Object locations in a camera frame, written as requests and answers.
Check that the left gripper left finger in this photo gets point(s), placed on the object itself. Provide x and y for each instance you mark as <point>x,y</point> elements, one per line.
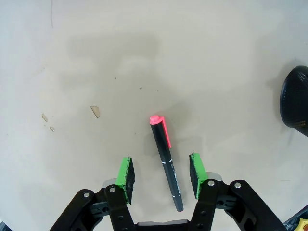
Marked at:
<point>120,183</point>

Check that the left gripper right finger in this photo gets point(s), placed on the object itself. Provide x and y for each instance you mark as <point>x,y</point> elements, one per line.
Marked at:
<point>202,183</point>

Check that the black mesh pen holder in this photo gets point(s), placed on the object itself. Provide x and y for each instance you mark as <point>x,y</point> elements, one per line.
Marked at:
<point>296,101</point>

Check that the black marker with pink cap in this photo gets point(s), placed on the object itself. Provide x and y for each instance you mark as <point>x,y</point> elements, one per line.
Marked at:
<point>168,168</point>

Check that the yellow star knob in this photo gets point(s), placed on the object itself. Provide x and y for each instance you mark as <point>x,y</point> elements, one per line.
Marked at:
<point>303,225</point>

